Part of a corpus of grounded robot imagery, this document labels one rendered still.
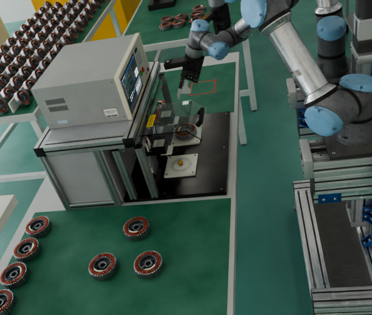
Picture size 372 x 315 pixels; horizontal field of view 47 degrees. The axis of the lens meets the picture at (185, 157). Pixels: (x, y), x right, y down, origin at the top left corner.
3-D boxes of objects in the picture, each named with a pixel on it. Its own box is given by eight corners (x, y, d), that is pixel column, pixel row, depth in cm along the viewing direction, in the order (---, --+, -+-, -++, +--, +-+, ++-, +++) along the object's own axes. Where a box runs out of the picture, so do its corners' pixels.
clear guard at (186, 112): (206, 109, 196) (204, 98, 193) (202, 140, 178) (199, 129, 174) (139, 117, 203) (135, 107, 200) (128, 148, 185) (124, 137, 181)
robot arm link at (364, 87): (383, 109, 148) (386, 74, 140) (358, 127, 143) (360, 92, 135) (352, 98, 157) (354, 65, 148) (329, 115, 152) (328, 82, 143)
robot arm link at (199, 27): (201, 29, 172) (188, 19, 176) (195, 52, 180) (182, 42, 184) (216, 25, 177) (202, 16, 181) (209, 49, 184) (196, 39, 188)
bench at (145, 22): (256, 27, 508) (249, -40, 463) (261, 112, 366) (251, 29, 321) (167, 41, 532) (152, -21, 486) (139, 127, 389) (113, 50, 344)
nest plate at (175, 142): (202, 127, 228) (201, 125, 228) (199, 144, 217) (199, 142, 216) (174, 130, 232) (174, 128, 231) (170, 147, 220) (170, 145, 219)
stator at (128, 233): (129, 220, 186) (127, 215, 184) (154, 221, 183) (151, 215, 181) (121, 241, 178) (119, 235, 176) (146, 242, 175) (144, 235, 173)
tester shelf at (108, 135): (160, 68, 225) (159, 60, 223) (135, 147, 173) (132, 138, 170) (83, 79, 235) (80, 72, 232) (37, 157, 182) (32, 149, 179)
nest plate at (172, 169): (198, 155, 210) (197, 153, 209) (195, 175, 198) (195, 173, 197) (168, 158, 213) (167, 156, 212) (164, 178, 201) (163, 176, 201)
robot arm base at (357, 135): (372, 119, 160) (374, 97, 154) (384, 144, 149) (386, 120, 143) (331, 124, 163) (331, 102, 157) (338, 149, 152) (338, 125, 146)
